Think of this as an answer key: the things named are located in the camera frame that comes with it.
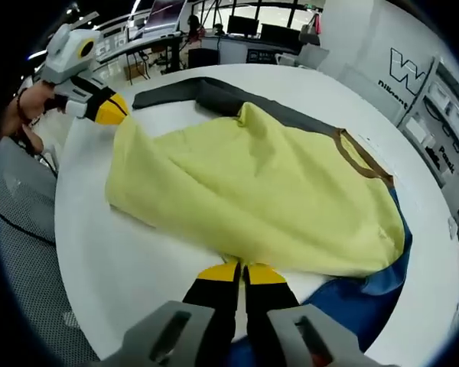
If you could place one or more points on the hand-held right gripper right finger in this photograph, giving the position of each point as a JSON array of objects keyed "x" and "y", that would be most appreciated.
[{"x": 267, "y": 317}]

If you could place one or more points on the grey mesh office chair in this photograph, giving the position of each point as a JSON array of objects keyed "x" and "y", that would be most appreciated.
[{"x": 27, "y": 191}]

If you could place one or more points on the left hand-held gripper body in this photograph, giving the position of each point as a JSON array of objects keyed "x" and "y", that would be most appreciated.
[{"x": 67, "y": 53}]

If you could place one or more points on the pink and grey hanging bags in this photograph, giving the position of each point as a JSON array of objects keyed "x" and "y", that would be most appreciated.
[{"x": 313, "y": 28}]

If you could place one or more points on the white office desk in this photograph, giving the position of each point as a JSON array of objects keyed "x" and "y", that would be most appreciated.
[{"x": 137, "y": 44}]

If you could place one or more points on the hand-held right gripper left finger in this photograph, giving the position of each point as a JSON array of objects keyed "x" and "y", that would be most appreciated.
[{"x": 210, "y": 317}]

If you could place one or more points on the black cabinet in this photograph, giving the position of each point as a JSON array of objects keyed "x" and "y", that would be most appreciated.
[{"x": 202, "y": 58}]

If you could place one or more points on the yellow blue grey garment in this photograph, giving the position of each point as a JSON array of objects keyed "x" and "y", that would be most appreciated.
[{"x": 252, "y": 183}]

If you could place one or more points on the cardboard box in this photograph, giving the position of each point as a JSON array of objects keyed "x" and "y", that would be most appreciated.
[{"x": 135, "y": 71}]

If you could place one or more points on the large display screen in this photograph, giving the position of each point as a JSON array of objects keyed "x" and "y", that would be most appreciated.
[{"x": 164, "y": 14}]

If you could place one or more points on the grey metal shelving rack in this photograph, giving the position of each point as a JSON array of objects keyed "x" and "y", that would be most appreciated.
[{"x": 428, "y": 80}]

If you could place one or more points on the person's left hand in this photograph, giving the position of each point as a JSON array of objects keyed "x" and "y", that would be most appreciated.
[{"x": 36, "y": 100}]

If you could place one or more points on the black computer monitor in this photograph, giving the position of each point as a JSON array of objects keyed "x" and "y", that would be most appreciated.
[
  {"x": 243, "y": 26},
  {"x": 280, "y": 34}
]

